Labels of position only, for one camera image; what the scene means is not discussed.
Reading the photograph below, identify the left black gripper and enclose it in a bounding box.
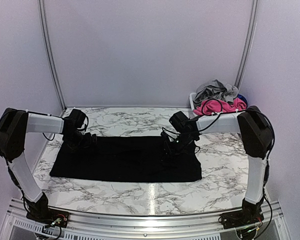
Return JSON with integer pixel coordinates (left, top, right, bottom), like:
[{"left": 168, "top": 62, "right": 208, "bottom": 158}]
[{"left": 64, "top": 129, "right": 99, "bottom": 153}]

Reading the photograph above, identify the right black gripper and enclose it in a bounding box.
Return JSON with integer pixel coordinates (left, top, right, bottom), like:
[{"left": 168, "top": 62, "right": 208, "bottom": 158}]
[{"left": 161, "top": 132, "right": 196, "bottom": 159}]

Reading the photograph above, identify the black t-shirt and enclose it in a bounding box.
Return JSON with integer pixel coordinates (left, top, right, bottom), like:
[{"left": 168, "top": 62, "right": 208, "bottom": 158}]
[{"left": 49, "top": 136, "right": 202, "bottom": 183}]

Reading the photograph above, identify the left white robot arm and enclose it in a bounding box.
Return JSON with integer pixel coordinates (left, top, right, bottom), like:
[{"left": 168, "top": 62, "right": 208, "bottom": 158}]
[{"left": 0, "top": 107, "right": 97, "bottom": 223}]

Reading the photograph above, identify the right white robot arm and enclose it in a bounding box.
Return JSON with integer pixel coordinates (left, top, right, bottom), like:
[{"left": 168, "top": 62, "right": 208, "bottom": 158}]
[{"left": 161, "top": 105, "right": 275, "bottom": 228}]

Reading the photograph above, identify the white plastic laundry basket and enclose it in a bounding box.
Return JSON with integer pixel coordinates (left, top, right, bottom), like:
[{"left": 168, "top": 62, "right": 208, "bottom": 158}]
[{"left": 189, "top": 92, "right": 203, "bottom": 117}]

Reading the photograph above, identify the pink garment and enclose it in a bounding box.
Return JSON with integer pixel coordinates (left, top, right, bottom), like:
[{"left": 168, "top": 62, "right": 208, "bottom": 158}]
[{"left": 197, "top": 98, "right": 247, "bottom": 116}]

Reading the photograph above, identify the grey garment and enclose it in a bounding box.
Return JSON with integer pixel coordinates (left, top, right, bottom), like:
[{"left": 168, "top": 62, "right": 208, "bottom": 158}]
[{"left": 196, "top": 79, "right": 239, "bottom": 104}]

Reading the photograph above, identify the blue garment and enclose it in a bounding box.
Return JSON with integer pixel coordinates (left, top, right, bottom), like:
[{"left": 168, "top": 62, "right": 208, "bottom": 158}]
[{"left": 237, "top": 94, "right": 248, "bottom": 106}]

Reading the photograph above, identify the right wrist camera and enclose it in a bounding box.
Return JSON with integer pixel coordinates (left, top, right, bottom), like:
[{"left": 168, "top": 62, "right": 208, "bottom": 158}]
[{"left": 169, "top": 111, "right": 189, "bottom": 133}]

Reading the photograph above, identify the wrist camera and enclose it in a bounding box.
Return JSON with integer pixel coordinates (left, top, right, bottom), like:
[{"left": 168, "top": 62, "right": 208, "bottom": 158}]
[
  {"left": 68, "top": 108, "right": 89, "bottom": 132},
  {"left": 169, "top": 111, "right": 189, "bottom": 133}
]

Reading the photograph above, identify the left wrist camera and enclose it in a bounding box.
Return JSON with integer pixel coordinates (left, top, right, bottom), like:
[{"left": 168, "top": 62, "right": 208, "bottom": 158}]
[{"left": 68, "top": 108, "right": 89, "bottom": 132}]

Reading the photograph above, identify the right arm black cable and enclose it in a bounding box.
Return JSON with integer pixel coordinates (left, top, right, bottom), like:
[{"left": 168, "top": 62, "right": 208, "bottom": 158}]
[{"left": 194, "top": 99, "right": 248, "bottom": 155}]

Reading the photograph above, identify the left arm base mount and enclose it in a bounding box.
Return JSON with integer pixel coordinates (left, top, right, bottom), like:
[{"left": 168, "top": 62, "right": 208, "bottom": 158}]
[{"left": 26, "top": 208, "right": 70, "bottom": 228}]

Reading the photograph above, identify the aluminium front rail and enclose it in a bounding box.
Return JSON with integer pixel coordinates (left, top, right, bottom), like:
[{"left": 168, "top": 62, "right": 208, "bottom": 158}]
[{"left": 0, "top": 199, "right": 291, "bottom": 240}]

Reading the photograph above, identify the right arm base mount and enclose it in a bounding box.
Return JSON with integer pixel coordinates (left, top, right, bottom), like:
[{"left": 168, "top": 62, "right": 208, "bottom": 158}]
[{"left": 218, "top": 209, "right": 264, "bottom": 229}]

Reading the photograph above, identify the left aluminium frame post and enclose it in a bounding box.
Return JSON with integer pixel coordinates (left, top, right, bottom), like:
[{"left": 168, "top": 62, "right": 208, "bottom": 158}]
[{"left": 37, "top": 0, "right": 67, "bottom": 112}]

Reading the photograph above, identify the aluminium frame post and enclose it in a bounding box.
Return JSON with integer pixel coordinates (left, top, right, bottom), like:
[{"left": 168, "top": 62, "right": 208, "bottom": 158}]
[
  {"left": 37, "top": 0, "right": 67, "bottom": 112},
  {"left": 234, "top": 0, "right": 260, "bottom": 89}
]

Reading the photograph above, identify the right aluminium frame post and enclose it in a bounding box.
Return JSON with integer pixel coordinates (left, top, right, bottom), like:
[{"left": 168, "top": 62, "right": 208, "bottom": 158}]
[{"left": 234, "top": 0, "right": 260, "bottom": 89}]

